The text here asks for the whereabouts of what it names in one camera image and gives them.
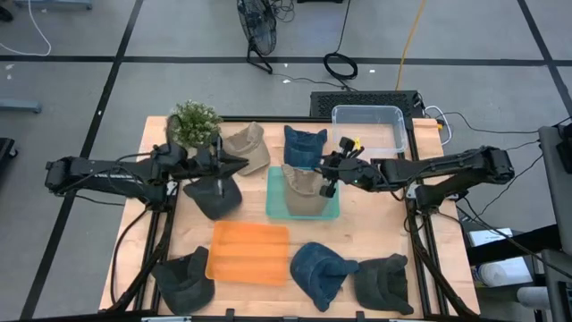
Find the yellow cable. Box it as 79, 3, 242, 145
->
394, 0, 428, 92

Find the white paper roll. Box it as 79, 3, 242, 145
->
477, 256, 534, 289

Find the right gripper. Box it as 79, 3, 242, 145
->
315, 151, 382, 191

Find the black cap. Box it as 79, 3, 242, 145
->
353, 252, 415, 316
182, 175, 244, 222
150, 245, 216, 317

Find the orange translucent plastic bin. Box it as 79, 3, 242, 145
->
205, 219, 291, 288

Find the grey floor bar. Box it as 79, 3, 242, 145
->
0, 98, 43, 114

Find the black floor fan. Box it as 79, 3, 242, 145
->
236, 0, 279, 75

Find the clear plastic bin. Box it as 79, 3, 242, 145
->
331, 104, 409, 158

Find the white looped cable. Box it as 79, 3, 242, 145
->
423, 104, 454, 147

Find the black coiled cable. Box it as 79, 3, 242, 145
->
322, 0, 359, 81

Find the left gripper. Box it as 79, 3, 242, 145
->
171, 143, 250, 181

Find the white box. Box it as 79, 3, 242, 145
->
466, 227, 515, 249

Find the dark blue denim cap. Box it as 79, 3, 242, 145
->
283, 124, 329, 170
289, 241, 360, 313

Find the green translucent plastic bin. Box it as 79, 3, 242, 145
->
265, 165, 341, 222

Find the white floor cable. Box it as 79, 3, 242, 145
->
0, 0, 53, 57

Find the tan cap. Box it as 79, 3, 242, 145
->
280, 164, 332, 217
222, 121, 272, 177

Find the black aluminium table frame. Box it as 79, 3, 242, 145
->
105, 114, 482, 322

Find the black computer case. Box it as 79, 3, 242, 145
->
308, 89, 425, 120

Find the small green potted plant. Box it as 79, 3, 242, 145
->
166, 99, 223, 151

